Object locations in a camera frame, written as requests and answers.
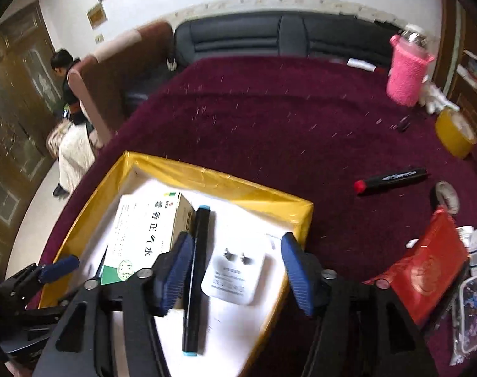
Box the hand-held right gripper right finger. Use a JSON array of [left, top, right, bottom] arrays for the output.
[[281, 232, 436, 377]]

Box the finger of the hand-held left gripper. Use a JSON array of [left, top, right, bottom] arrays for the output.
[[0, 254, 81, 310]]

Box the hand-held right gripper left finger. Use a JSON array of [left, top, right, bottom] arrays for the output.
[[32, 232, 195, 377]]

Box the black marker with cyan caps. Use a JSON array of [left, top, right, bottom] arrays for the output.
[[181, 205, 212, 356]]

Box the white power adapter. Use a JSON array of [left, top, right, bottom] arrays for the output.
[[201, 239, 288, 306]]

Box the white green medicine box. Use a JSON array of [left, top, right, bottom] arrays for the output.
[[103, 192, 196, 283]]

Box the yellow cardboard tray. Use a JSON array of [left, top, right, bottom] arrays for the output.
[[38, 150, 315, 377]]

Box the clear printed pouch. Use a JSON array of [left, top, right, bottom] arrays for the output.
[[451, 275, 477, 368]]

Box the dark thin pen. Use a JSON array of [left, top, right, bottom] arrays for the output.
[[96, 244, 109, 284]]

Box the red foil packet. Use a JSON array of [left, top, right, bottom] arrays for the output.
[[362, 206, 471, 328]]

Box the black marker with red cap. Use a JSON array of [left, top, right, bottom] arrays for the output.
[[354, 167, 428, 196]]

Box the brown wooden door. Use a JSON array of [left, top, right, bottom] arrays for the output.
[[0, 0, 64, 271]]

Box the small silver tape roll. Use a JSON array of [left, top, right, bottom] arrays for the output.
[[433, 181, 461, 215]]

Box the brown armchair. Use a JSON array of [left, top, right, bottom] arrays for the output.
[[68, 21, 174, 148]]

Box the yellow tape roll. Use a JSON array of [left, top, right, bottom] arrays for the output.
[[435, 109, 477, 160]]

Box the white paper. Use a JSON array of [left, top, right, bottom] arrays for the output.
[[348, 58, 376, 72]]

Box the white crumpled tissue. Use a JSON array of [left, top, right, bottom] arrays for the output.
[[419, 82, 461, 115]]

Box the bottle in pink knitted sleeve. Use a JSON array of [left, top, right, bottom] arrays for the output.
[[386, 29, 436, 107]]

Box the wooden sideboard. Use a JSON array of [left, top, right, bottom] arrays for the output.
[[447, 47, 477, 146]]

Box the black leather sofa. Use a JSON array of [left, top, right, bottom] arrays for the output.
[[123, 9, 404, 103]]

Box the pile of clutter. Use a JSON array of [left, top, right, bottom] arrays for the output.
[[456, 49, 477, 91]]

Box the gold wall plaque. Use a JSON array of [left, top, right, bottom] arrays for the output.
[[86, 2, 107, 30]]

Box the wooden partition frame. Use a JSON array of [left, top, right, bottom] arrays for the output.
[[439, 0, 469, 95]]

